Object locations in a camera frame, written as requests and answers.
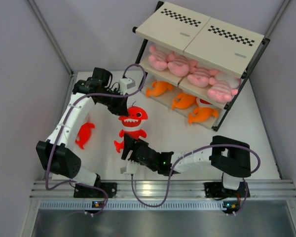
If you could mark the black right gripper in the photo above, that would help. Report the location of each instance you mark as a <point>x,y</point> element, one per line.
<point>129,145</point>

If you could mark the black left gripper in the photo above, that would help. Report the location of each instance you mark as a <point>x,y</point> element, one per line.
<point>120,108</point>

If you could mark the red shark plush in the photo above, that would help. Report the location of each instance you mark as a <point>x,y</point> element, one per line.
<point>132,124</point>
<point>84,134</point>

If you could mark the pink striped plush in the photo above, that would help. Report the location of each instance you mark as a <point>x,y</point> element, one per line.
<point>179,65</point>
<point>200,76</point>
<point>159,57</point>
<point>223,87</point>

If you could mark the orange shark plush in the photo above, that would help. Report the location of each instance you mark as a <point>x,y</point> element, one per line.
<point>202,112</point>
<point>158,88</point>
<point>183,101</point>

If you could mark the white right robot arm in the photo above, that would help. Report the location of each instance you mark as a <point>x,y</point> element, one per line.
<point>229,156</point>

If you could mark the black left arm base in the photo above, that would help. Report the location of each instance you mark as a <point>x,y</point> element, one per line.
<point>84,192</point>

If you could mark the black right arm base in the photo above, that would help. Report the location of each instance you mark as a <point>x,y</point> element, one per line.
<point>215,190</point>

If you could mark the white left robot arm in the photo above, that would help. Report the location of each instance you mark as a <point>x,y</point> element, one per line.
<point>56,152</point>

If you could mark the orange shark plush on shelf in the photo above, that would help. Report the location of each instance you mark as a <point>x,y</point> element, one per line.
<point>158,88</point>

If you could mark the beige three-tier shelf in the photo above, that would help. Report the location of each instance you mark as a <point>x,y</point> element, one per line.
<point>213,43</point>

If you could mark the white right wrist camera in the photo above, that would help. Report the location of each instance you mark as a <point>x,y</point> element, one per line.
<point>130,168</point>

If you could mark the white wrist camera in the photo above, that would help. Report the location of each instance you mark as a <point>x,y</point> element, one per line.
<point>125,84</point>
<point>130,168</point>

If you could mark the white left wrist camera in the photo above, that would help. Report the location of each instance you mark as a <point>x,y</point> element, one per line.
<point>125,84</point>

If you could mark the aluminium mounting rail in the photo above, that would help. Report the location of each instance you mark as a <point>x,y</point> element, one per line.
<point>259,189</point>

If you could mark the grey slotted cable duct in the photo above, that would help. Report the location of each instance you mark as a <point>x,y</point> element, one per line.
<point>131,205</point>

